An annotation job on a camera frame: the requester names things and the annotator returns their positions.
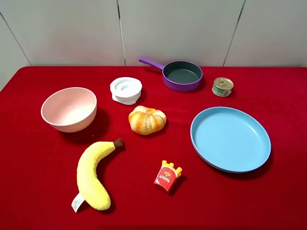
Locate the pink ribbed bowl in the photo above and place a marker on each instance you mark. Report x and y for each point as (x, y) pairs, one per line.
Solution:
(70, 110)

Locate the small gold-lid tin can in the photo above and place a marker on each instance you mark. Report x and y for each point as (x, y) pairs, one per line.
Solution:
(222, 87)

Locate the blue oval plate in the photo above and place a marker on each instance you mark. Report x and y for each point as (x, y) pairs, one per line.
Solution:
(230, 140)

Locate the white round lidded container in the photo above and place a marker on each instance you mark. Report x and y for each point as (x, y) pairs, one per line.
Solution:
(126, 90)

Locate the purple toy frying pan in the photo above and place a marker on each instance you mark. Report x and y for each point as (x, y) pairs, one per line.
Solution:
(180, 76)

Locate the orange toy bread bun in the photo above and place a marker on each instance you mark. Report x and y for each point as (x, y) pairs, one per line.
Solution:
(145, 121)

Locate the yellow plush banana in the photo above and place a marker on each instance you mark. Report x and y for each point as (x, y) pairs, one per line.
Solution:
(90, 188)

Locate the red toy fries box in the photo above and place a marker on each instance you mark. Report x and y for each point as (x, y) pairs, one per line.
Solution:
(167, 176)

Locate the red tablecloth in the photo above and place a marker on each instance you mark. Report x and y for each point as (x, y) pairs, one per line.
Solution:
(38, 163)

